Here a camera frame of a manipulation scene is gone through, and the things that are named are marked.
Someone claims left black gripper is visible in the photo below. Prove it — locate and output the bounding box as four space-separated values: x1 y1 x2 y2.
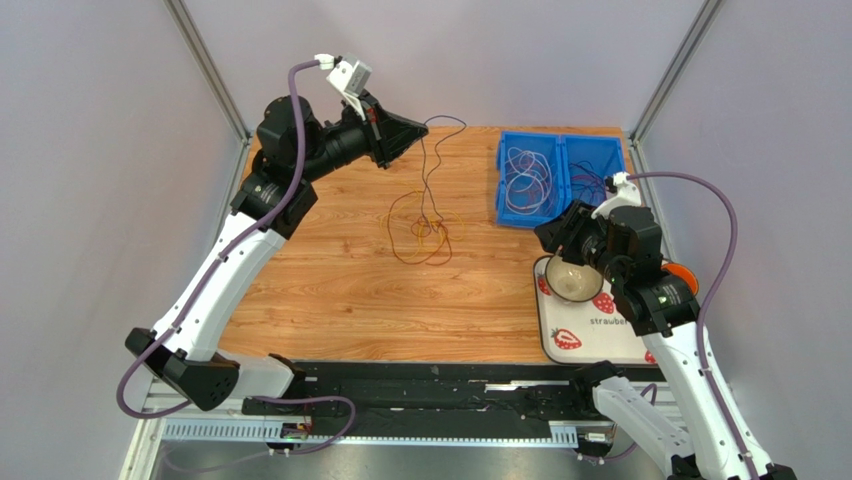
297 90 428 185

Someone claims white cable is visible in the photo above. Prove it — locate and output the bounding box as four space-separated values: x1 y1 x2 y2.
505 147 557 211
504 146 559 214

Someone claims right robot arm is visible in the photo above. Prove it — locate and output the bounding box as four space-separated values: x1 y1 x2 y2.
534 200 796 479

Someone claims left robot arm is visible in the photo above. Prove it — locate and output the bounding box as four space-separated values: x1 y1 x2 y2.
125 92 429 411

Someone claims beige bowl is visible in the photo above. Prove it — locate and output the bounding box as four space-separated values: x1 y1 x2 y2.
544 256 604 303

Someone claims blue plastic bin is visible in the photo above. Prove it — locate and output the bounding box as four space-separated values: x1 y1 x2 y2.
495 131 627 228

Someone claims strawberry print tray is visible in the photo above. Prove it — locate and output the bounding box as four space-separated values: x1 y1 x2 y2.
533 257 656 366

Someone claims orange plastic cup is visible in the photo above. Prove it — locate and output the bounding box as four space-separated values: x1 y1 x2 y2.
661 262 700 296

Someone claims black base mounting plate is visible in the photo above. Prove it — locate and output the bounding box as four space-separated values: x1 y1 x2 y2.
241 362 607 440

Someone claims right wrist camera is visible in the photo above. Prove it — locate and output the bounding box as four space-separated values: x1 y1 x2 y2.
591 172 642 219

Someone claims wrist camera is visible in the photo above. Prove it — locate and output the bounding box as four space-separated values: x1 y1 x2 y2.
313 53 372 120
591 172 642 219

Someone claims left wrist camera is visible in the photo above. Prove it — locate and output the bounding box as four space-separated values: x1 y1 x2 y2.
313 53 372 120

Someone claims yellow cable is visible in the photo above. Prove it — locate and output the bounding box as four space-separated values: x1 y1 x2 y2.
379 189 467 262

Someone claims aluminium frame rail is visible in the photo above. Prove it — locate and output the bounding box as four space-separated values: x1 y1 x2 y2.
136 373 743 449

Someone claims left aluminium corner post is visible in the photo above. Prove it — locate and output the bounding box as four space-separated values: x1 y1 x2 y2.
163 0 251 146

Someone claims aluminium corner post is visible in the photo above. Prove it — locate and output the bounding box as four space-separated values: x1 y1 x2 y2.
630 0 726 143
163 0 251 146

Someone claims right aluminium corner post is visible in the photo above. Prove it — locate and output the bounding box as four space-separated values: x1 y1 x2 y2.
630 0 726 143

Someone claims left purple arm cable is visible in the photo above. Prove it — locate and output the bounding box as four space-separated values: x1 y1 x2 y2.
116 58 357 457

